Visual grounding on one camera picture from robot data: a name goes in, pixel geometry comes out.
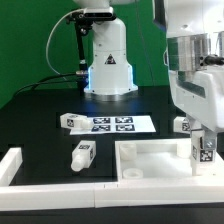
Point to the paper sheet with markers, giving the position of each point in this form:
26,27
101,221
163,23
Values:
118,124

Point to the black camera on stand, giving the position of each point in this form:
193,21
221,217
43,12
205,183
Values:
83,20

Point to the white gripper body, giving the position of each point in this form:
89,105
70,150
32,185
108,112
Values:
201,96

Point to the white square table top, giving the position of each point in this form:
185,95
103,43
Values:
165,161

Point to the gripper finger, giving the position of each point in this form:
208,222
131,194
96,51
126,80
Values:
209,140

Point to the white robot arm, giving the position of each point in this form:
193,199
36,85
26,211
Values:
194,55

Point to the white U-shaped fence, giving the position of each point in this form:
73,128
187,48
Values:
160,191

